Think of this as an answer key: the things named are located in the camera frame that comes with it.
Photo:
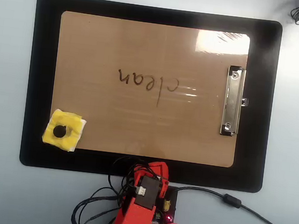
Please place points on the brown clipboard board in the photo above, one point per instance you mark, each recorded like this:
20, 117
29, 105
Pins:
145, 49

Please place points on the silver metal clipboard clip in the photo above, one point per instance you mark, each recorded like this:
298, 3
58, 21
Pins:
232, 99

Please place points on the yellow sponge with black knob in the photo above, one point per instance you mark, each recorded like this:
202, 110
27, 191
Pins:
68, 140

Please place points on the yellow barrel plug connector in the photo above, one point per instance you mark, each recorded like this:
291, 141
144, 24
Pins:
166, 204

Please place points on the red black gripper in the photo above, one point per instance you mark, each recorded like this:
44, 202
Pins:
164, 189

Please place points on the black rectangular mat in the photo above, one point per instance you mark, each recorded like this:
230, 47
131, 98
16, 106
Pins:
44, 51

